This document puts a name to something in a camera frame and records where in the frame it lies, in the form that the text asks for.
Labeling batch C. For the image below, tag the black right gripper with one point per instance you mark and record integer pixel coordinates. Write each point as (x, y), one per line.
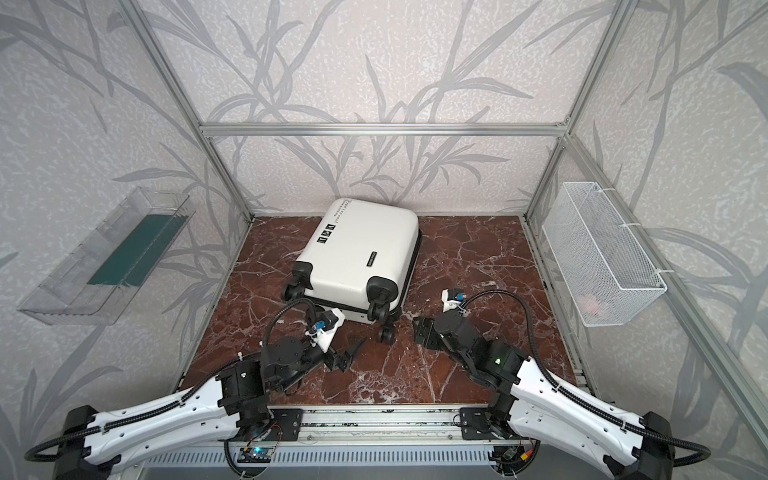
(432, 330)

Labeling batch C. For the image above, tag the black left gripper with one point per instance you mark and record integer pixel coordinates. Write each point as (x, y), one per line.
(332, 357)

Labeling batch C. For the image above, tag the white hard-shell suitcase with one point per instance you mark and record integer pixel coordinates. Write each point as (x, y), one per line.
(360, 259)

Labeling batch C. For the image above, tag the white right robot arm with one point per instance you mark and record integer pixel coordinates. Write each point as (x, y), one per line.
(531, 402)

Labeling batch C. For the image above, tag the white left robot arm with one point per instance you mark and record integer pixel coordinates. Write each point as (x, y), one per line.
(229, 404)

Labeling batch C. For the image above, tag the green circuit board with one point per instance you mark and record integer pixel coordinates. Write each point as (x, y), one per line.
(255, 455)

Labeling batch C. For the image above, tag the pink object in basket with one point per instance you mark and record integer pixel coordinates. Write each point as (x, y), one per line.
(592, 306)

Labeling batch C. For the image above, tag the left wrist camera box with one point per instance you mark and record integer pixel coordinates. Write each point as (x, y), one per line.
(322, 330)

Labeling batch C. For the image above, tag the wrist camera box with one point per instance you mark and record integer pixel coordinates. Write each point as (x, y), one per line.
(322, 330)
(452, 299)

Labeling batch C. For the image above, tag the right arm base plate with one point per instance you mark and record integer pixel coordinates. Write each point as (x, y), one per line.
(474, 425)

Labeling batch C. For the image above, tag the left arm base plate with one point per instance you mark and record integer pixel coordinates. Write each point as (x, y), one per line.
(285, 426)

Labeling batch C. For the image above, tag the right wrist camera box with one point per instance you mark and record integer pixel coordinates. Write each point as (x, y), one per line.
(452, 299)

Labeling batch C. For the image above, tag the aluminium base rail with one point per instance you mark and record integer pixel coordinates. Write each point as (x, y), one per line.
(437, 424)

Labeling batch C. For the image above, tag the right circuit board with wires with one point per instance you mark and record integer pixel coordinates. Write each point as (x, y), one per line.
(514, 457)

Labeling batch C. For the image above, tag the white wire basket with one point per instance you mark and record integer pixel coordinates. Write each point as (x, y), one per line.
(597, 253)

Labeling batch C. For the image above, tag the clear plastic wall shelf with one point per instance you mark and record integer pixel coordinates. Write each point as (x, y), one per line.
(96, 282)

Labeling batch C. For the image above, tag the aluminium frame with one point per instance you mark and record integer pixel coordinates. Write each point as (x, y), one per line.
(743, 392)

